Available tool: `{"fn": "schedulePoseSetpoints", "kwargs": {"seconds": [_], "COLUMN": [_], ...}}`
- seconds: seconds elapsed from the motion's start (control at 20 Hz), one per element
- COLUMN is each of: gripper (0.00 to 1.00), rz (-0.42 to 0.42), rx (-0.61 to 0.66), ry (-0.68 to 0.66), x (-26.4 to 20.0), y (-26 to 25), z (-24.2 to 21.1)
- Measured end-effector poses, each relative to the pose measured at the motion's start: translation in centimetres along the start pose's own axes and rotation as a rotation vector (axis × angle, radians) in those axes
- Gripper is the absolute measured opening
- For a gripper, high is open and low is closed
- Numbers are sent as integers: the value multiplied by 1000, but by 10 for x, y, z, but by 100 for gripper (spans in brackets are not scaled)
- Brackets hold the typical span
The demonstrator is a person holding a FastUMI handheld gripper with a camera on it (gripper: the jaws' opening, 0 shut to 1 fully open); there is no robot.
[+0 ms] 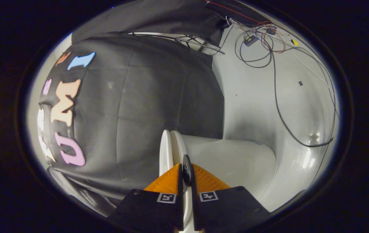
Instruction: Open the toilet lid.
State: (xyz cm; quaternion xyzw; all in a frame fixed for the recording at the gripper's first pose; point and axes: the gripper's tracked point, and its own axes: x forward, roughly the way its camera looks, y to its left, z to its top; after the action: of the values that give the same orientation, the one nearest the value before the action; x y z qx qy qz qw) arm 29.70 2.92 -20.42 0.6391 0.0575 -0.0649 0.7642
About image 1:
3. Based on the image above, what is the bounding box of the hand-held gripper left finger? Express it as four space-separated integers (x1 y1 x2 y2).
107 163 185 233

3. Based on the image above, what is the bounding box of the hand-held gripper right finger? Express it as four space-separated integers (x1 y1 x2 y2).
191 163 272 232

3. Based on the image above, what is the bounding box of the white ceramic toilet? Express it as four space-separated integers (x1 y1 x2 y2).
170 130 277 233

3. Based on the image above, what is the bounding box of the black backdrop cloth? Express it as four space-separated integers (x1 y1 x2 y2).
37 0 233 214

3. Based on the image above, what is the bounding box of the black tripod light stand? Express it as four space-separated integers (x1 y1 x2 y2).
128 31 225 55

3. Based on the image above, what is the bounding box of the small black adapter box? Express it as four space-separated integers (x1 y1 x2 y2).
243 35 259 47

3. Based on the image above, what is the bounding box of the long black floor cable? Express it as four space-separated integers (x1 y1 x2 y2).
270 49 334 148

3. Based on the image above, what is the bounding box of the tangle of thin cables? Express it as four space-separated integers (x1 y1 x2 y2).
235 19 301 69

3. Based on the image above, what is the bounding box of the dark board with red wire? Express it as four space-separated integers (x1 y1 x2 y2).
205 0 269 27

